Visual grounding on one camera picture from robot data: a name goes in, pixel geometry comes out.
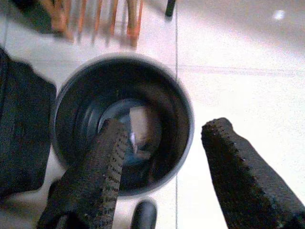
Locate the black textured right gripper right finger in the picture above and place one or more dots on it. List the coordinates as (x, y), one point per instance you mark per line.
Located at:
(245, 190)

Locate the black textured right gripper left finger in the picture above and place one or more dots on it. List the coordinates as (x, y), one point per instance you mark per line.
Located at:
(90, 186)

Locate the white paper trash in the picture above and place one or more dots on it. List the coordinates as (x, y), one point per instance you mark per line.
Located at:
(141, 124)

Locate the round black rubbish bin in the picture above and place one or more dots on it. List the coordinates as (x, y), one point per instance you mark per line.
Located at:
(78, 95)

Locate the black rounded object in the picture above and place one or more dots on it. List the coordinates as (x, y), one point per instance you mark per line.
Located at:
(145, 217)

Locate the black fabric bag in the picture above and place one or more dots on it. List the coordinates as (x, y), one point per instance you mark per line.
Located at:
(23, 119)

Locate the orange wooden rack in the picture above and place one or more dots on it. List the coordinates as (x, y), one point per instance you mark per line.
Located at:
(133, 31)

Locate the black furniture leg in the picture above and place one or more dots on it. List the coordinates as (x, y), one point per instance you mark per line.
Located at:
(170, 8)

